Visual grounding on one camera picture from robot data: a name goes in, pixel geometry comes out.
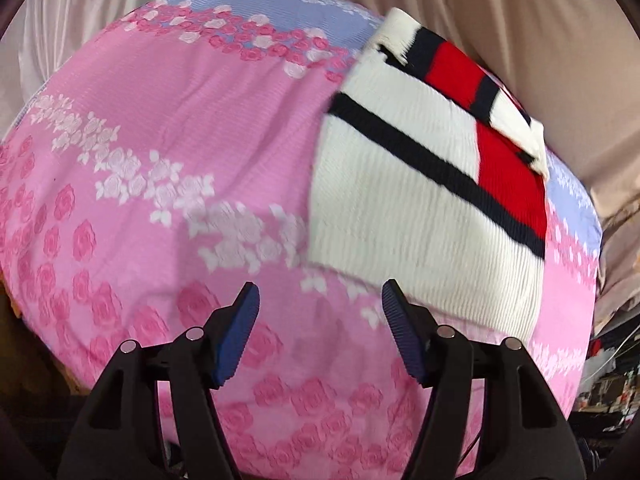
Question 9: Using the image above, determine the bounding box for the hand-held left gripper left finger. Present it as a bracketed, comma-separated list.
[56, 281, 261, 480]

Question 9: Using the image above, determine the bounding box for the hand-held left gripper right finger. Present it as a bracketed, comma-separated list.
[381, 279, 586, 480]

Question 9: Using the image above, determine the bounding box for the white knit sweater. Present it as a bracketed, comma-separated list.
[306, 7, 551, 343]

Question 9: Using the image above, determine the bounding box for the pink floral blanket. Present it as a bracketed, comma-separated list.
[0, 0, 603, 480]

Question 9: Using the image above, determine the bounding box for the brown bed edge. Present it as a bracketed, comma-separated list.
[0, 285, 93, 396]

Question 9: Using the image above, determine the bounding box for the beige cloth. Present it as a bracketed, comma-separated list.
[306, 0, 640, 333]

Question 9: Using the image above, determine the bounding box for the white satin curtain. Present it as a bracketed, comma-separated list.
[0, 0, 176, 136]

